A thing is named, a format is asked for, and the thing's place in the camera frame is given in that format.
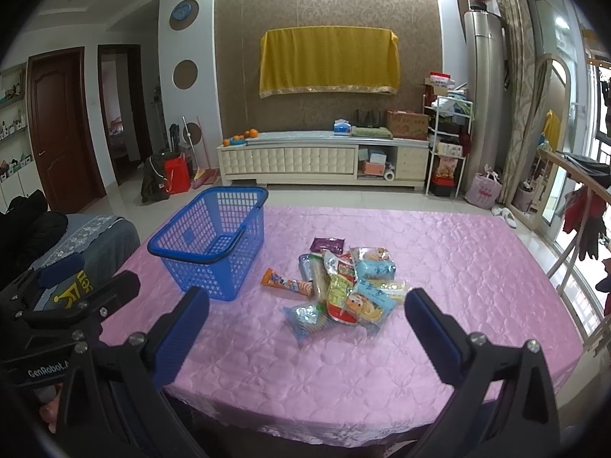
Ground oranges on blue plate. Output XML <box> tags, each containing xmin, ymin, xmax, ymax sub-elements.
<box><xmin>223</xmin><ymin>128</ymin><xmax>259</xmax><ymax>147</ymax></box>

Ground red yellow snack bag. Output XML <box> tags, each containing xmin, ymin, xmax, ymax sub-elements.
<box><xmin>323</xmin><ymin>250</ymin><xmax>357</xmax><ymax>326</ymax></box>

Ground patterned beige curtain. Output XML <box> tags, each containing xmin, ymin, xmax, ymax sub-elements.
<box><xmin>497</xmin><ymin>0</ymin><xmax>535</xmax><ymax>204</ymax></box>

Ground silver standing air conditioner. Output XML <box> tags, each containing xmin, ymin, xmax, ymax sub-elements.
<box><xmin>464</xmin><ymin>10</ymin><xmax>504</xmax><ymax>183</ymax></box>

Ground orange snack bar wrapper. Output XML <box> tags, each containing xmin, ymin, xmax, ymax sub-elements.
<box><xmin>261</xmin><ymin>268</ymin><xmax>313</xmax><ymax>298</ymax></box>

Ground white metal shelf rack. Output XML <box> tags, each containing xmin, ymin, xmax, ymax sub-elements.
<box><xmin>422</xmin><ymin>91</ymin><xmax>475</xmax><ymax>197</ymax></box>

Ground dark wooden door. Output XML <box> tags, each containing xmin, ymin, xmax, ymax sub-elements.
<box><xmin>27</xmin><ymin>48</ymin><xmax>106</xmax><ymax>214</ymax></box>

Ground red bag on floor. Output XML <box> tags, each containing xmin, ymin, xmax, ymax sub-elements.
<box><xmin>163</xmin><ymin>153</ymin><xmax>191</xmax><ymax>194</ymax></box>

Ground grey sofa with cover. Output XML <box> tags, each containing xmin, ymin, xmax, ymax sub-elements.
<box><xmin>32</xmin><ymin>214</ymin><xmax>140</xmax><ymax>311</ymax></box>

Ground pink quilted tablecloth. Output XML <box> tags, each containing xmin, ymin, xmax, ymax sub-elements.
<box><xmin>97</xmin><ymin>205</ymin><xmax>586</xmax><ymax>449</ymax></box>

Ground green edged cracker pack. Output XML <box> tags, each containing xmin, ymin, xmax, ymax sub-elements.
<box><xmin>304</xmin><ymin>253</ymin><xmax>330</xmax><ymax>304</ymax></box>

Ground clear white cracker pack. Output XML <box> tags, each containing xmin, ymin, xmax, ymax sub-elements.
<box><xmin>283</xmin><ymin>302</ymin><xmax>335</xmax><ymax>344</ymax></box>

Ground blue plastic basket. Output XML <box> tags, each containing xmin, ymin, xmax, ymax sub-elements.
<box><xmin>147</xmin><ymin>186</ymin><xmax>268</xmax><ymax>302</ymax></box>

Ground purple snack packet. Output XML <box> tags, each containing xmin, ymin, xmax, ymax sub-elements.
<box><xmin>310</xmin><ymin>237</ymin><xmax>345</xmax><ymax>254</ymax></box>

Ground pink tote bag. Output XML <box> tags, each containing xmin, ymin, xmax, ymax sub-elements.
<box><xmin>465</xmin><ymin>171</ymin><xmax>502</xmax><ymax>210</ymax></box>

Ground white tv cabinet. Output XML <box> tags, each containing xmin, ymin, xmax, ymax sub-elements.
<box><xmin>218</xmin><ymin>131</ymin><xmax>429</xmax><ymax>190</ymax></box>

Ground light blue cake packet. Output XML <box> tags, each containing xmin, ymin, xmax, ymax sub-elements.
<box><xmin>350</xmin><ymin>247</ymin><xmax>397</xmax><ymax>280</ymax></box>

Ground yellow cloth tv cover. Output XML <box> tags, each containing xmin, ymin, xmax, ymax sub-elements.
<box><xmin>259</xmin><ymin>26</ymin><xmax>401</xmax><ymax>98</ymax></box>

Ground person's left hand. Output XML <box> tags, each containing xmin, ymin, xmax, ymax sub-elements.
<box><xmin>39</xmin><ymin>384</ymin><xmax>63</xmax><ymax>434</ymax></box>

